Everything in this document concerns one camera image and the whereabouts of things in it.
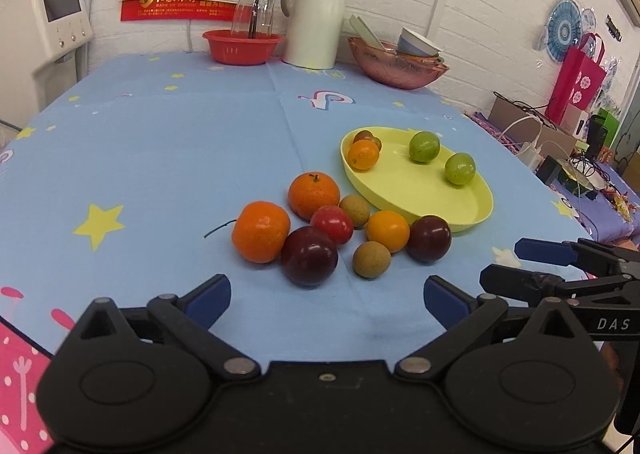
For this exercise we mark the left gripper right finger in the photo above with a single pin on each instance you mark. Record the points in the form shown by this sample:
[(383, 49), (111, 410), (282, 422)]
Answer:
[(470, 322)]

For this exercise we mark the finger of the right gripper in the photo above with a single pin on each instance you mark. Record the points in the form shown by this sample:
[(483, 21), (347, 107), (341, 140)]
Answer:
[(586, 255), (532, 287)]

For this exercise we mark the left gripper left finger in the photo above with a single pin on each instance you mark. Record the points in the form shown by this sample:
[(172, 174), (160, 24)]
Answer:
[(187, 320)]

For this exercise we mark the dark plum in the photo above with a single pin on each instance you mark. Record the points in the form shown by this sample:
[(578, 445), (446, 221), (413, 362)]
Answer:
[(308, 257), (429, 239)]

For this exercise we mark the brown longan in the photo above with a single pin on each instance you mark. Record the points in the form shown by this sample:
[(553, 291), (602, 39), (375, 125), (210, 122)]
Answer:
[(371, 260), (357, 208)]

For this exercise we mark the large orange tangerine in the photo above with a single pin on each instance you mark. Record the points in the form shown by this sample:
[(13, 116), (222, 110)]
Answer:
[(260, 231)]

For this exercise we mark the small yellow orange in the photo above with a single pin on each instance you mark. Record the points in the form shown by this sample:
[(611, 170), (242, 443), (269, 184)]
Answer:
[(388, 228)]

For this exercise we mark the red tomato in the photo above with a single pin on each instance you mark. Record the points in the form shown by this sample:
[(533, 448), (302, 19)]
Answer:
[(335, 222)]

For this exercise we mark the large tangerine with stem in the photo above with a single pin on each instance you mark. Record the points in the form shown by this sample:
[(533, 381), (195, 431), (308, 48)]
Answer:
[(311, 191)]

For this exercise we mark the white power adapter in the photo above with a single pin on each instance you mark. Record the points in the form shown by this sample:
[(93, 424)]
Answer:
[(530, 156)]

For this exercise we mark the black speaker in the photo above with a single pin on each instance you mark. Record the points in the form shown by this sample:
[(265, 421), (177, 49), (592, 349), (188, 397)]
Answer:
[(596, 136)]

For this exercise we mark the green plum lower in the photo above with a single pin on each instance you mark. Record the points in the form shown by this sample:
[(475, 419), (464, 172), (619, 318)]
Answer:
[(460, 169)]

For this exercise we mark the green plum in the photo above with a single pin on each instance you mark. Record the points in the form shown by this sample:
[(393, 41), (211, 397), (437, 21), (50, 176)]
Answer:
[(460, 169), (424, 147)]

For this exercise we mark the blue star tablecloth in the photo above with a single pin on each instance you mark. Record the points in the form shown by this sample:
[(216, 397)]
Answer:
[(127, 186)]

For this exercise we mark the yellow oval plate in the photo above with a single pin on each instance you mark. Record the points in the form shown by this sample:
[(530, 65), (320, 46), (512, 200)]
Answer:
[(414, 190)]

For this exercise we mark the cardboard box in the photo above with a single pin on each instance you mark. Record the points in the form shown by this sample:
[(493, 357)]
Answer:
[(524, 124)]

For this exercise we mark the green plum upper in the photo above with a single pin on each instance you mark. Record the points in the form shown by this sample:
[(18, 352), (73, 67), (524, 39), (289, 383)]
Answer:
[(424, 147)]

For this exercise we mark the pink gift bag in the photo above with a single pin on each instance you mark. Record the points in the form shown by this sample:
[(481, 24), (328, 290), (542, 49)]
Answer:
[(580, 77)]

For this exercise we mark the small orange in plate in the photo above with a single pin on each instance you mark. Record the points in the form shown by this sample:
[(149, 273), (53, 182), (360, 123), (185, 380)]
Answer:
[(363, 155)]

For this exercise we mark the reddish brown small fruit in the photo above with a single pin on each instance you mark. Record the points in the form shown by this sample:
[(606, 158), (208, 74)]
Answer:
[(366, 135)]

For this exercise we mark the blue round fan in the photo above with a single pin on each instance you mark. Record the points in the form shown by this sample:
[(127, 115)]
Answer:
[(562, 30)]

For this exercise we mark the pink glass bowl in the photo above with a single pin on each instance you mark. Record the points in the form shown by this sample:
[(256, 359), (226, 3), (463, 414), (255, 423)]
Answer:
[(395, 70)]

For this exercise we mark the red plastic basket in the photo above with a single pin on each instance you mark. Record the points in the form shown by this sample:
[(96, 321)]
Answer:
[(225, 48)]

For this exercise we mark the white blue bowl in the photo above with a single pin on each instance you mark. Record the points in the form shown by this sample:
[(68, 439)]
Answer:
[(412, 43)]

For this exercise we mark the clear glass bottle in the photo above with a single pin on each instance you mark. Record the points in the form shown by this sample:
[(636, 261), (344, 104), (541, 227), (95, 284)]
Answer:
[(253, 19)]

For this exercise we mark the green tilted plate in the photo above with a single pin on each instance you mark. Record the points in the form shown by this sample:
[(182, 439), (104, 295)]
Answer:
[(365, 33)]

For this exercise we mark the white water dispenser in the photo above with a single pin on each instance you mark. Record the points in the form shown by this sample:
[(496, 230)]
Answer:
[(39, 44)]

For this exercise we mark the white thermos jug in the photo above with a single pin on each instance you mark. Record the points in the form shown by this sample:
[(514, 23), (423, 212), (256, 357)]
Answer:
[(313, 32)]

